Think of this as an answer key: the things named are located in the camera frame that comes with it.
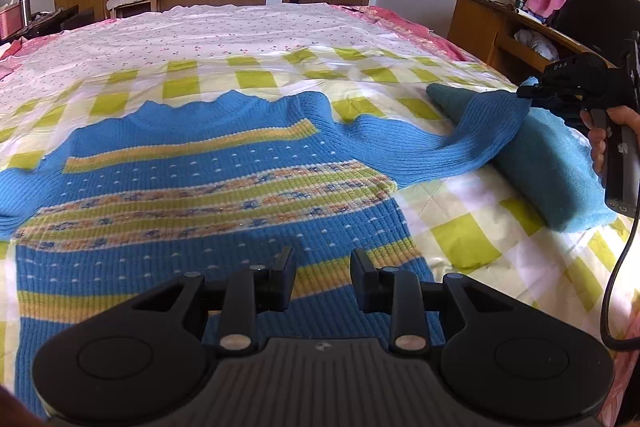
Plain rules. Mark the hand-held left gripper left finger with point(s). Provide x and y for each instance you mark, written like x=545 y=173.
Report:
x=283 y=281

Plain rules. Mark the white crumpled cloth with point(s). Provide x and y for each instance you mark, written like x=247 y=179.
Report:
x=537 y=43

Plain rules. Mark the person's right hand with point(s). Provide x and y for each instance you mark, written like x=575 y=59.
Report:
x=596 y=152

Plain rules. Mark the teal folded knit cloth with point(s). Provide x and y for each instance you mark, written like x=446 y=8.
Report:
x=550 y=157

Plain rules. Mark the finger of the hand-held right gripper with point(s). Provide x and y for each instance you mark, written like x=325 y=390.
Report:
x=531 y=83
x=555 y=106

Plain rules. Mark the green checked bed sheet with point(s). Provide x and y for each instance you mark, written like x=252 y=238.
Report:
x=480 y=227

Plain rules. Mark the dark nightstand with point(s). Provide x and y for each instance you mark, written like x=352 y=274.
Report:
x=52 y=21

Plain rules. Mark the pink bedspread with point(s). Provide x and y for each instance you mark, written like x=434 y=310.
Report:
x=425 y=37

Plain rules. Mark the pink basket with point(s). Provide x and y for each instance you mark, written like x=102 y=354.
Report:
x=10 y=23

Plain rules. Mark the white floral bed sheet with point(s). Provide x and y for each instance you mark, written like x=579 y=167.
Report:
x=200 y=37

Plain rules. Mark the black chair back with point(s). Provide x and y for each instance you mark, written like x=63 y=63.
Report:
x=600 y=22

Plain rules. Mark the blue patterned knit sweater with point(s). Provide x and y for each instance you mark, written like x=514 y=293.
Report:
x=210 y=187

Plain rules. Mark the wooden desk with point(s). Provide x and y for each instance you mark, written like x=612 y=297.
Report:
x=475 y=27

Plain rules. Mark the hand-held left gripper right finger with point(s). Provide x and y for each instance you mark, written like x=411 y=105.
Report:
x=361 y=281

